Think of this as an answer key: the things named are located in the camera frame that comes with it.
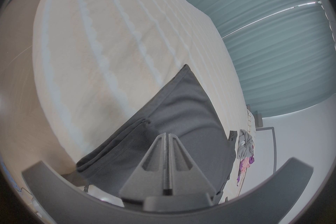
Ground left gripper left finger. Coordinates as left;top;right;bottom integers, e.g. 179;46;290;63
119;132;167;204

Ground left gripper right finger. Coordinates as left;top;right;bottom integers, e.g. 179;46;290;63
168;133;214;204

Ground black T-shirt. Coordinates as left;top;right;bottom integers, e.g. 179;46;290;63
76;64;238;204

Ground pile of clothes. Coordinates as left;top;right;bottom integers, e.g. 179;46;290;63
236;144;256;188

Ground bed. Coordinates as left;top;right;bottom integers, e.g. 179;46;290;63
31;0;278;204

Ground grey garment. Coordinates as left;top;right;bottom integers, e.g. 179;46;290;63
236;130;255;160

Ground white printed pillow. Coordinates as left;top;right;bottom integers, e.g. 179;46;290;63
246;110;257;139

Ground grey bedside table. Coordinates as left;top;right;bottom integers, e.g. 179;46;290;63
247;104;263;127

